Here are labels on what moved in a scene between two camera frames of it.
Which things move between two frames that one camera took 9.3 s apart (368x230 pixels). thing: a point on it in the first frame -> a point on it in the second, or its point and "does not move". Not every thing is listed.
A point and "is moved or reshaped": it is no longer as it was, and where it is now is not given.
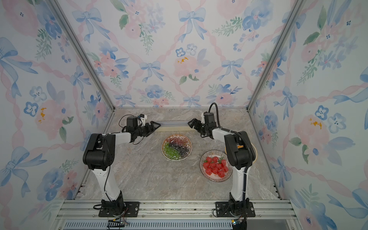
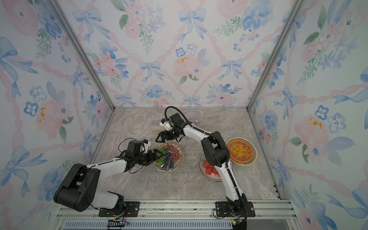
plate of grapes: [176, 147] is moved or reshaped
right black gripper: [197, 127] -> [162, 134]
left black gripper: [150, 130] -> [152, 158]
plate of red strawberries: [214, 166] does not move
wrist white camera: [143, 117] -> [146, 143]
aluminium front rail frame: [177, 215] does not move
